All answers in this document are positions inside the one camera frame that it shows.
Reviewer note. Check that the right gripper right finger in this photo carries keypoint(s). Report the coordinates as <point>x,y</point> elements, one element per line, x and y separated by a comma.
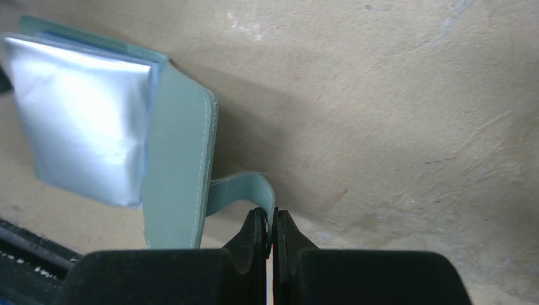
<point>306,274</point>

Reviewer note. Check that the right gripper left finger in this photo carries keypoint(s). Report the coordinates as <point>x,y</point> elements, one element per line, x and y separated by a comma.
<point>232,274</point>

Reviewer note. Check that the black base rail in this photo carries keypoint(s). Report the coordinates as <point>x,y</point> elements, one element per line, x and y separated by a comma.
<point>33,268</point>

